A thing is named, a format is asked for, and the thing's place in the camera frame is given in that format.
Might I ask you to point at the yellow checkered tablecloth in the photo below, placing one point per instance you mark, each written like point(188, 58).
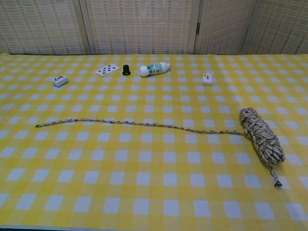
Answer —
point(144, 168)

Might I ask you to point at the white bottle green label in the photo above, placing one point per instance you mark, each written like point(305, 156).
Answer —
point(154, 69)

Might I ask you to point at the small black knob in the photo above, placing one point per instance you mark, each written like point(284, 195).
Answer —
point(125, 70)

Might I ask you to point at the white mahjong tile red mark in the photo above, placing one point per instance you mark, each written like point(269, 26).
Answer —
point(207, 80)

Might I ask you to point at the playing card black pips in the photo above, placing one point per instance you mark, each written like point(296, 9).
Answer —
point(106, 69)

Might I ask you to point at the brass screen hinge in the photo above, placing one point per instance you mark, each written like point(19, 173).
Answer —
point(198, 28)

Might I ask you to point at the mahjong tile red character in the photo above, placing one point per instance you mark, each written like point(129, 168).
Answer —
point(60, 80)

